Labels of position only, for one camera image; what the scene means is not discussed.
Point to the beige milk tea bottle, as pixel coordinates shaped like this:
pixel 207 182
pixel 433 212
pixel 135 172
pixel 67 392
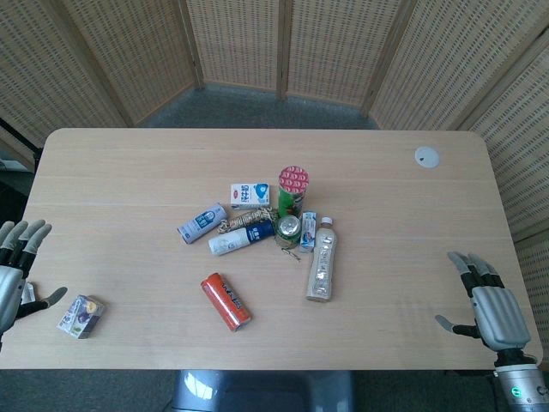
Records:
pixel 321 264

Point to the white navy drink bottle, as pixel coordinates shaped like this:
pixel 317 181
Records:
pixel 240 240

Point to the orange red can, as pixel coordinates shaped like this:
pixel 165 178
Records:
pixel 226 307

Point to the woven folding screen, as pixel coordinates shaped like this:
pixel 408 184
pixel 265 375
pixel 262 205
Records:
pixel 274 56

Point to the black tripod stand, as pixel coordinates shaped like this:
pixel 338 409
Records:
pixel 17 137

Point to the green can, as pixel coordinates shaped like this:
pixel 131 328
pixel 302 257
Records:
pixel 288 232

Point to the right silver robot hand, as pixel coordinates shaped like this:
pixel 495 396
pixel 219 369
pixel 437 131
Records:
pixel 497 307

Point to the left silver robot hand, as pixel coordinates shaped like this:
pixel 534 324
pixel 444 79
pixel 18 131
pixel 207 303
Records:
pixel 9 283

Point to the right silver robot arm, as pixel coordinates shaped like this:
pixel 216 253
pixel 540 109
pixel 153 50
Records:
pixel 521 388

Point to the green chips tube red lid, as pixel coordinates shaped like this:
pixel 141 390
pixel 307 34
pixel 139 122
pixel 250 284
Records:
pixel 292 193

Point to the white blue milk carton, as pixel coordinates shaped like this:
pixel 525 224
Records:
pixel 251 195

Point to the small white blue carton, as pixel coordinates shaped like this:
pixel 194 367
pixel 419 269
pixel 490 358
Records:
pixel 308 234

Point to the purple juice carton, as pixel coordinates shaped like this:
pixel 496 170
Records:
pixel 81 316

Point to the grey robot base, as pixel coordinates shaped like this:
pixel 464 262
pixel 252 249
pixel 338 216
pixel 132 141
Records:
pixel 263 391

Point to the pale purple drink can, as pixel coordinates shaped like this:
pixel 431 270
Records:
pixel 201 225

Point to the braided snack packet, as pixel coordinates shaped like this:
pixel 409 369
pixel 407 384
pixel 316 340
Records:
pixel 244 220

